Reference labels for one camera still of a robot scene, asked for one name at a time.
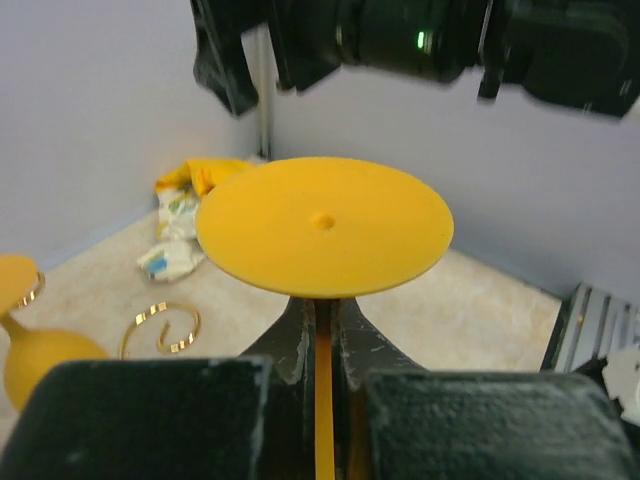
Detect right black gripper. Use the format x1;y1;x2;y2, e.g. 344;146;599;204
190;0;340;116

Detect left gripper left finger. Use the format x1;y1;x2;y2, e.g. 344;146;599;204
1;298;315;479

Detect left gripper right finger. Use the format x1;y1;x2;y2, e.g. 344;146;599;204
331;299;638;479

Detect orange wine glass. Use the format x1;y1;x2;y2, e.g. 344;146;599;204
196;157;454;479
1;254;108;412

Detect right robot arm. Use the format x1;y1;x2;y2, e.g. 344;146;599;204
191;0;639;118

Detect yellow patterned cloth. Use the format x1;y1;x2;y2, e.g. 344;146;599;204
137;156;266;282

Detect gold wire wine glass rack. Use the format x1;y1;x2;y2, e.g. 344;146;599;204
14;272;202;360

